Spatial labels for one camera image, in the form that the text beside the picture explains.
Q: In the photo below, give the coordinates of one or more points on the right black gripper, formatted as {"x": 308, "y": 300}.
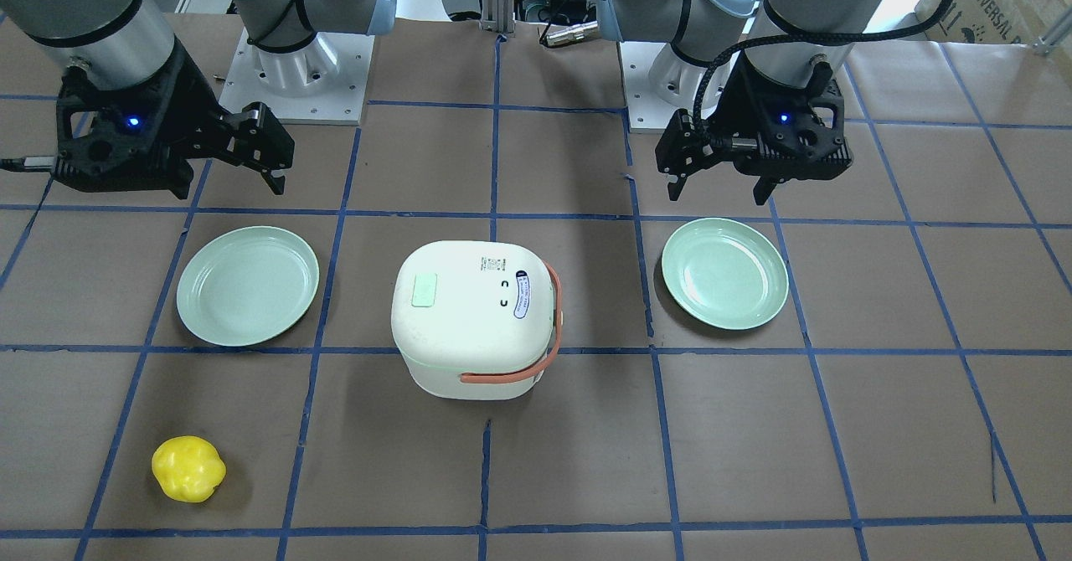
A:
{"x": 189, "y": 117}

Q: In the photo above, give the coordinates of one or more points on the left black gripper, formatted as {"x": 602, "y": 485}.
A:
{"x": 732, "y": 114}

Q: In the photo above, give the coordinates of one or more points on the white rice cooker orange handle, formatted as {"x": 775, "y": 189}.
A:
{"x": 475, "y": 320}

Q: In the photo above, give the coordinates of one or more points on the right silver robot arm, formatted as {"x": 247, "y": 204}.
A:
{"x": 124, "y": 42}

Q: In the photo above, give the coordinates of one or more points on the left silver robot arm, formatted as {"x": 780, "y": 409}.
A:
{"x": 780, "y": 37}

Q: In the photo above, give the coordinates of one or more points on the green plate near right arm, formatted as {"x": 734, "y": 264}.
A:
{"x": 247, "y": 286}

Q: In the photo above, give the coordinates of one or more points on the green plate near left arm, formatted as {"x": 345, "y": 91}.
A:
{"x": 725, "y": 273}

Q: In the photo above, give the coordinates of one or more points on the yellow toy bell pepper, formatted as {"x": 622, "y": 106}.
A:
{"x": 188, "y": 469}

